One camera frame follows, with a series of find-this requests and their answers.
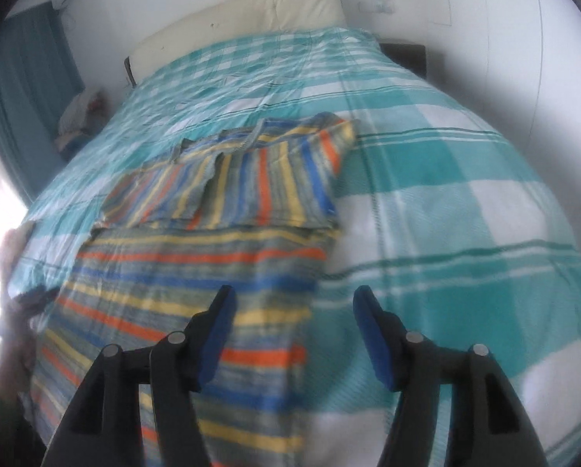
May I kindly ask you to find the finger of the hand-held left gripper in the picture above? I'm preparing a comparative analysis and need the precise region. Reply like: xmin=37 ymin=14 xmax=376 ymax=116
xmin=11 ymin=287 xmax=60 ymax=317

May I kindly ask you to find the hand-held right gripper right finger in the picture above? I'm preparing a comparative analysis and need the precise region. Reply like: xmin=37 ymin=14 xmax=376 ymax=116
xmin=353 ymin=284 xmax=549 ymax=467

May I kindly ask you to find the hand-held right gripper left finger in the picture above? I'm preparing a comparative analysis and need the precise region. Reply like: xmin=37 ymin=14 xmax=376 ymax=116
xmin=41 ymin=284 xmax=237 ymax=467

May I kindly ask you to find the striped knit sweater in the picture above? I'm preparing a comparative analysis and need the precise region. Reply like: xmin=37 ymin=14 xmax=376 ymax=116
xmin=25 ymin=112 xmax=359 ymax=467

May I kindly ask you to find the person's left forearm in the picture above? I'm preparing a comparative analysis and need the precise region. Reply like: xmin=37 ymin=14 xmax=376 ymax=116
xmin=0 ymin=316 xmax=37 ymax=409

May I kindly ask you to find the pile of clothes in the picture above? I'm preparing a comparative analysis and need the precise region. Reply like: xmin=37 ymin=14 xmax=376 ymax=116
xmin=54 ymin=88 xmax=109 ymax=154

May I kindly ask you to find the bed with teal plaid cover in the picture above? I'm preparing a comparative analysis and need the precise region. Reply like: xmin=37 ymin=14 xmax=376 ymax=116
xmin=8 ymin=24 xmax=581 ymax=467

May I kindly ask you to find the teal curtain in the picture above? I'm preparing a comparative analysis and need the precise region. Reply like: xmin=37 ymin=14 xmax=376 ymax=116
xmin=0 ymin=2 xmax=87 ymax=205

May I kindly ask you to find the dark nightstand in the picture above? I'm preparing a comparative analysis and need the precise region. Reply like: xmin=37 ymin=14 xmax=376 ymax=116
xmin=379 ymin=43 xmax=427 ymax=79

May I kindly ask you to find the cream padded headboard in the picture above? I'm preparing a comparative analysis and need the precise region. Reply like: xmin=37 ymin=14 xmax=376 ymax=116
xmin=124 ymin=0 xmax=347 ymax=89

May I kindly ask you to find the white wardrobe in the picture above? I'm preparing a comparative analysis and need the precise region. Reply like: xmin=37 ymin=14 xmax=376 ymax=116
xmin=417 ymin=0 xmax=581 ymax=156

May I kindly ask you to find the white wall socket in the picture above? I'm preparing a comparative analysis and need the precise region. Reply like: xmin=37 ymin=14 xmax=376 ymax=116
xmin=358 ymin=0 xmax=397 ymax=14

